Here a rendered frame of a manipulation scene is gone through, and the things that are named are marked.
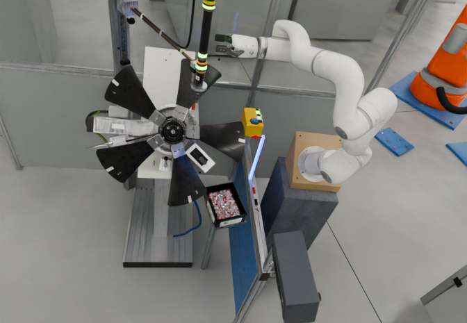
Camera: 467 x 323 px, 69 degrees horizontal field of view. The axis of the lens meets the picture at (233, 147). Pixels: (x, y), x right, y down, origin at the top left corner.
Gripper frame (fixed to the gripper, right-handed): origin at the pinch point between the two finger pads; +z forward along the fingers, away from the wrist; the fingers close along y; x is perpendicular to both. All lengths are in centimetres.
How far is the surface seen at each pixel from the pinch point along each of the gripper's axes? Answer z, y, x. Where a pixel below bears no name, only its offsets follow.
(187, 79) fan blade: 10.0, 16.3, -29.3
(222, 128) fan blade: -8.7, 3.8, -47.3
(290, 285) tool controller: -26, -77, -42
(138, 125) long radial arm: 32, 8, -53
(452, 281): -173, -39, -129
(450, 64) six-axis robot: -310, 218, -106
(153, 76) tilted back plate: 27, 33, -41
